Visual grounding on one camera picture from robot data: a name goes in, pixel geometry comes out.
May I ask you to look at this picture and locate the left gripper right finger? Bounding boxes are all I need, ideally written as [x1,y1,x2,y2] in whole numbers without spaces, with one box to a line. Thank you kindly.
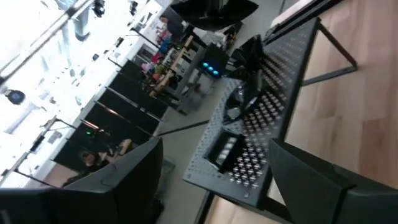
[268,138,398,224]

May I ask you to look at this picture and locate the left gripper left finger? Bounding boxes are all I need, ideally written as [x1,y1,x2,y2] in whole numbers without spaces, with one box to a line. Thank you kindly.
[0,136,165,224]

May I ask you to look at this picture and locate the small black square plate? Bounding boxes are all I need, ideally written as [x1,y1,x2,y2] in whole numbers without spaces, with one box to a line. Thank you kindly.
[204,131,247,174]

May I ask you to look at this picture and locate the person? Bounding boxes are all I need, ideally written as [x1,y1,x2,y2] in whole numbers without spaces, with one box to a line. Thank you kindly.
[76,148,105,177]
[157,14,185,44]

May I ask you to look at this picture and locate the black partition panels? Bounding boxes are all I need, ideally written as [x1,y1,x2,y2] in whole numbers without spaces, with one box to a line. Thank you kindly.
[52,58,170,175]

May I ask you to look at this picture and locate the black perforated metal rack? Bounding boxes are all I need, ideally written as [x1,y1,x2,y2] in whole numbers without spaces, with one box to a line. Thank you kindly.
[182,17,358,224]

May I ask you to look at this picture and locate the black ceiling spotlight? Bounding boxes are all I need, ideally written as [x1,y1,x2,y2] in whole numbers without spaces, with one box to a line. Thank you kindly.
[4,89,26,106]
[92,0,106,19]

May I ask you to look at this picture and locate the black computer with blue lights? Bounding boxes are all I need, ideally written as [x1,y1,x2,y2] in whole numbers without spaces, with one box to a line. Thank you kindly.
[198,43,230,79]

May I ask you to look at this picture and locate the overhead light bar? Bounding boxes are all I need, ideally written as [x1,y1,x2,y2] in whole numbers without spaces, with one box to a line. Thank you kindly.
[0,0,96,85]

